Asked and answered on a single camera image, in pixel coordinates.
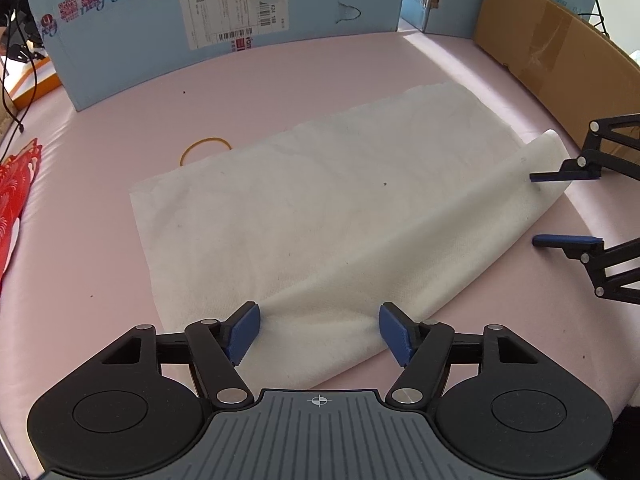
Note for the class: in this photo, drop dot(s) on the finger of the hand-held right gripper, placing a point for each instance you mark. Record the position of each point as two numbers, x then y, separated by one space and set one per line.
570 176
565 240

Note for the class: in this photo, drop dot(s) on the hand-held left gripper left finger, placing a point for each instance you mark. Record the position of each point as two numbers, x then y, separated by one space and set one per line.
245 328

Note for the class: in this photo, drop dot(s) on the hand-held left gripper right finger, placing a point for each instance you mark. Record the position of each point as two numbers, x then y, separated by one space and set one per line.
395 333

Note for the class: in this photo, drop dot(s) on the white non-woven shopping bag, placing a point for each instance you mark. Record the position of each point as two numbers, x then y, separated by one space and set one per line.
325 210

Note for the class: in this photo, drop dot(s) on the brown cardboard box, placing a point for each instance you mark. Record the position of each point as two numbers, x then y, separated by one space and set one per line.
540 40

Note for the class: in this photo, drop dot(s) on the yellow rubber band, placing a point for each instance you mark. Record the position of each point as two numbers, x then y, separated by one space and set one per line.
206 139

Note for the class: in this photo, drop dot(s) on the pile of red floral paper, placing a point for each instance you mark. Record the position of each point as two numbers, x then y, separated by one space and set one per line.
12 185

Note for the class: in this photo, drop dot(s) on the large blue cardboard box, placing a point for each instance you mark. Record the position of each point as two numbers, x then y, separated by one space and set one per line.
150 20

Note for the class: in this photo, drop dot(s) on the orange and white box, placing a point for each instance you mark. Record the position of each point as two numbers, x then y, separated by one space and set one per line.
30 87

